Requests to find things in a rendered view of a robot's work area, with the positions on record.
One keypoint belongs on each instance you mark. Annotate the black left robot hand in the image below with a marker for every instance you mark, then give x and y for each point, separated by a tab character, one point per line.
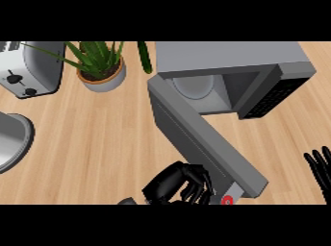
170	185

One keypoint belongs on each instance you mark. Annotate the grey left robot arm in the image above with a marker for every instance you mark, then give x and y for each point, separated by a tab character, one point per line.
127	201

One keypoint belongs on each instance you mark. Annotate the grey microwave door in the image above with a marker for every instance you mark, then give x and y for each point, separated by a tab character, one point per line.
205	141

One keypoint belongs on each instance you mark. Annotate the grey microwave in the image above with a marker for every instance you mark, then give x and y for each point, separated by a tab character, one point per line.
229	57

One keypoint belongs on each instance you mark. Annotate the green plant in pot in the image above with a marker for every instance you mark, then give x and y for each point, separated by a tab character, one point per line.
100	75

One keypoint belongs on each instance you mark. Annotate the grey rounded metal appliance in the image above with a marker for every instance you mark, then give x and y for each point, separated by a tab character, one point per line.
1	141

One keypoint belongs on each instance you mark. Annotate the silver toaster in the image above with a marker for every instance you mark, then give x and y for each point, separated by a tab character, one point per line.
34	64

